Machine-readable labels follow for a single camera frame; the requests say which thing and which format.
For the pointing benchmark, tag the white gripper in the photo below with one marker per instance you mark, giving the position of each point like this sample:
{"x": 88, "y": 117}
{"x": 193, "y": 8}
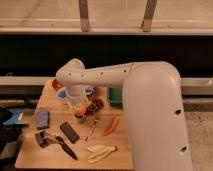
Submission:
{"x": 75, "y": 95}

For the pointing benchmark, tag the orange apple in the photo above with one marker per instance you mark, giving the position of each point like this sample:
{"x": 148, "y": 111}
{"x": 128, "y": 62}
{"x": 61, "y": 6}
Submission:
{"x": 79, "y": 111}

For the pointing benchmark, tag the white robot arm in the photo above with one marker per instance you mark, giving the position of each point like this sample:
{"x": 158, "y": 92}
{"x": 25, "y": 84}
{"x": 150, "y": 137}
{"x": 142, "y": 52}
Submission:
{"x": 153, "y": 109}

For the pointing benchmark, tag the small metal cup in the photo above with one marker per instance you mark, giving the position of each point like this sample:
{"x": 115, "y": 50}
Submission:
{"x": 81, "y": 119}

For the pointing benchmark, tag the blue white cup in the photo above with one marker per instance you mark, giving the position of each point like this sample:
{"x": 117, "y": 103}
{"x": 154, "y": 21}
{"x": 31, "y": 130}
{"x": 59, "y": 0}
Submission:
{"x": 61, "y": 93}

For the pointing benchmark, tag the red grape bunch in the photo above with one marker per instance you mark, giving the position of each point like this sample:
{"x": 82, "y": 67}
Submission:
{"x": 95, "y": 106}

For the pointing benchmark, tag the purple bowl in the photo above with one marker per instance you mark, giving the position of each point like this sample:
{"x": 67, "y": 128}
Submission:
{"x": 90, "y": 90}

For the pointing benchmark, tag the black remote control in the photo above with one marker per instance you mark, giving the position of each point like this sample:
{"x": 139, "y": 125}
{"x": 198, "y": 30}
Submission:
{"x": 69, "y": 132}

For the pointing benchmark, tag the orange bowl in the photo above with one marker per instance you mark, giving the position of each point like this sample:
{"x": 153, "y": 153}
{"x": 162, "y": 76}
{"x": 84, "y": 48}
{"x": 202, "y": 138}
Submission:
{"x": 56, "y": 85}

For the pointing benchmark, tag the green plastic tray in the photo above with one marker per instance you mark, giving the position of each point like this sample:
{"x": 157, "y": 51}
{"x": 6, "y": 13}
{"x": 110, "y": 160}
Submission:
{"x": 114, "y": 96}

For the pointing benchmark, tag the red chili pepper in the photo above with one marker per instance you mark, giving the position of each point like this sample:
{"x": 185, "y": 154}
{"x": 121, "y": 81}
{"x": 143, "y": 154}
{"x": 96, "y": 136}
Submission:
{"x": 112, "y": 126}

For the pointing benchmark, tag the blue sponge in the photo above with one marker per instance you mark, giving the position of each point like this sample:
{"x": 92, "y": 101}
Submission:
{"x": 42, "y": 119}

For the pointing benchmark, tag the yellow banana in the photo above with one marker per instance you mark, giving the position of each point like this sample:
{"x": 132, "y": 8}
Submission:
{"x": 99, "y": 152}

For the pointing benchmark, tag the blue object at left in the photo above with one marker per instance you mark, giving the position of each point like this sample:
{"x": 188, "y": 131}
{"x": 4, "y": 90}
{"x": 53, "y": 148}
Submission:
{"x": 19, "y": 117}

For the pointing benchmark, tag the black handled knife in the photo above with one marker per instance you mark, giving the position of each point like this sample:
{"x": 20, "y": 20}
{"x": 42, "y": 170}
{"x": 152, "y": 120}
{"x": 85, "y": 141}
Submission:
{"x": 66, "y": 148}

